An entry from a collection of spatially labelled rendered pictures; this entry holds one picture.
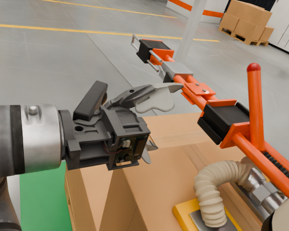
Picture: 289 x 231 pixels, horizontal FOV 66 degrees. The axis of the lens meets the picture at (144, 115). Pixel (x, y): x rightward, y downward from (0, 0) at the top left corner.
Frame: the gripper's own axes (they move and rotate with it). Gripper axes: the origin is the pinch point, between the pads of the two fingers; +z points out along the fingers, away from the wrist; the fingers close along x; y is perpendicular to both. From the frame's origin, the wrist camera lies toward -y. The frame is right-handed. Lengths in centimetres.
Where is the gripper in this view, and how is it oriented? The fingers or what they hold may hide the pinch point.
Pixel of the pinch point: (168, 117)
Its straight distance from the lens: 42.8
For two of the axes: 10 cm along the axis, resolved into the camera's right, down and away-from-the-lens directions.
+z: 8.7, -0.6, 4.9
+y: 4.2, 6.1, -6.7
